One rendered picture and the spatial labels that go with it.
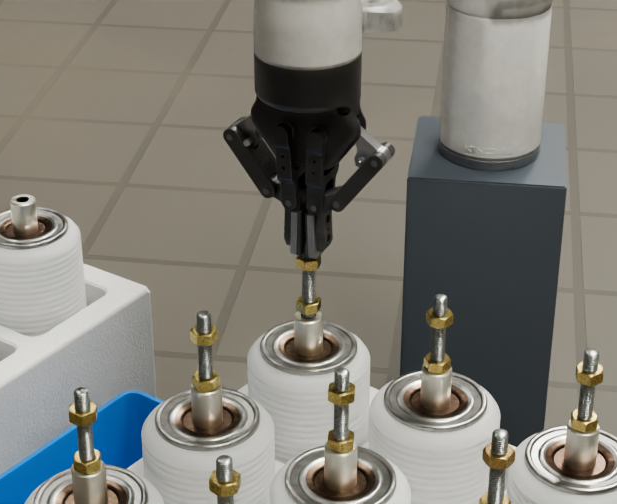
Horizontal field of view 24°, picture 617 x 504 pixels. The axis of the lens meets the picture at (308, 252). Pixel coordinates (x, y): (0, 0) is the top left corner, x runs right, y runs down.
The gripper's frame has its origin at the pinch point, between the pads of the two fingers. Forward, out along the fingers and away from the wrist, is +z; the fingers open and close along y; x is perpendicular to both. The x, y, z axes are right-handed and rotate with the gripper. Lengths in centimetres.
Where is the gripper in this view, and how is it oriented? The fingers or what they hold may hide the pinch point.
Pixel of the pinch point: (308, 229)
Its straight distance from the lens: 107.8
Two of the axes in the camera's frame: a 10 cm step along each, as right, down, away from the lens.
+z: 0.0, 8.7, 4.8
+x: 4.0, -4.4, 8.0
